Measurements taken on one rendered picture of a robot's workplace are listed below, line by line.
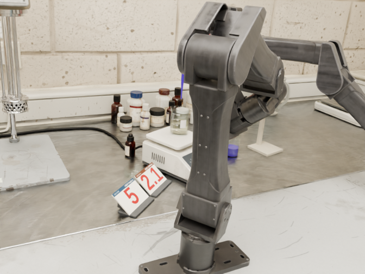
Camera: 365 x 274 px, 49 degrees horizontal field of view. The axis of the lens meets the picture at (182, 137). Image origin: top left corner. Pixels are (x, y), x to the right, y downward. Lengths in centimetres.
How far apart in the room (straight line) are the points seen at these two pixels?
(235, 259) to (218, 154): 24
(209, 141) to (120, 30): 90
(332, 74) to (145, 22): 71
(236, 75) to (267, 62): 20
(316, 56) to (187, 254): 60
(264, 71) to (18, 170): 65
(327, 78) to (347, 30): 108
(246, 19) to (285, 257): 46
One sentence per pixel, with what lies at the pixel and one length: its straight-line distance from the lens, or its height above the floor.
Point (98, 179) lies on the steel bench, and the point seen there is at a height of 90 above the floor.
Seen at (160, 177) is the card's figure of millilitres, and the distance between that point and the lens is 102.
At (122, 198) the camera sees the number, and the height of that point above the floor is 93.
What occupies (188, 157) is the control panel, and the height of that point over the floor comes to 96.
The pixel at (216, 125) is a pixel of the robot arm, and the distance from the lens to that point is 59.
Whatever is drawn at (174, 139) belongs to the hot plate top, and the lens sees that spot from 106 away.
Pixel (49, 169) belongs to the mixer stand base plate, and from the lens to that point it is 107.
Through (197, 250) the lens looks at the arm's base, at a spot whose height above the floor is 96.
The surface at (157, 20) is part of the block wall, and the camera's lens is 150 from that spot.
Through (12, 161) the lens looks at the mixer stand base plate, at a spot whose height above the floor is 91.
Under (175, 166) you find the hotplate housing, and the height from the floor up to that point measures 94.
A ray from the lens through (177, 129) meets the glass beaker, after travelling 107.
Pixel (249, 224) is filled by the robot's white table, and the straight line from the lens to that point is 90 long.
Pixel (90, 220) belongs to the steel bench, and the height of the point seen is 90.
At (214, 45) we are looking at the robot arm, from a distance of 56.
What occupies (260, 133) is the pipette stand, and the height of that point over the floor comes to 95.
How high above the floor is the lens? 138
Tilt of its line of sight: 22 degrees down
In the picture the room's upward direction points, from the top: 5 degrees clockwise
